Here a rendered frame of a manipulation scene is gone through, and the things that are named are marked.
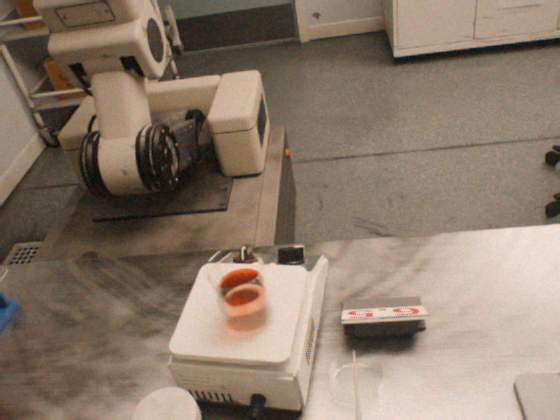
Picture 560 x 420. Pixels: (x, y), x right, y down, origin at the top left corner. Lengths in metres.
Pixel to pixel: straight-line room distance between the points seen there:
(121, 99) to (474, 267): 0.90
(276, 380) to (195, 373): 0.08
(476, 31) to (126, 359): 2.60
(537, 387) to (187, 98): 1.36
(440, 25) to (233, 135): 1.69
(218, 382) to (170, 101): 1.28
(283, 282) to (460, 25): 2.50
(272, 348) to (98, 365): 0.25
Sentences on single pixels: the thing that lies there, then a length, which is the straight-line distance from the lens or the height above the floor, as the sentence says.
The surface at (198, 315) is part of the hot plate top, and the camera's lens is 0.52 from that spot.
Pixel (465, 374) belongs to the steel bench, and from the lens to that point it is 0.57.
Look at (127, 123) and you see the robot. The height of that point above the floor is 0.69.
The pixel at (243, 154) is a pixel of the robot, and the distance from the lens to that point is 1.48.
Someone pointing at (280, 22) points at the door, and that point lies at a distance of 3.42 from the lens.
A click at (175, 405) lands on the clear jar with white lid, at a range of 0.48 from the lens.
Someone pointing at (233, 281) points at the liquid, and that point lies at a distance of 0.48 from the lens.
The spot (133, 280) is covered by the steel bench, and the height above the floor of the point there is 0.75.
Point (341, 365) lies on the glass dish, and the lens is 0.56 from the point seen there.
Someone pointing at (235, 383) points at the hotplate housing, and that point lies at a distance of 0.51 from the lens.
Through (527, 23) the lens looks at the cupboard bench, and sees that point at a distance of 3.02.
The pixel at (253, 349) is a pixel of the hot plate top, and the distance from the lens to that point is 0.48.
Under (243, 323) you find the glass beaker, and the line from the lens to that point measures 0.48.
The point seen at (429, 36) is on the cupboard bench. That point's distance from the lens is 2.91.
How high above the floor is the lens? 1.22
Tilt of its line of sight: 38 degrees down
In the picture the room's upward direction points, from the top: 12 degrees counter-clockwise
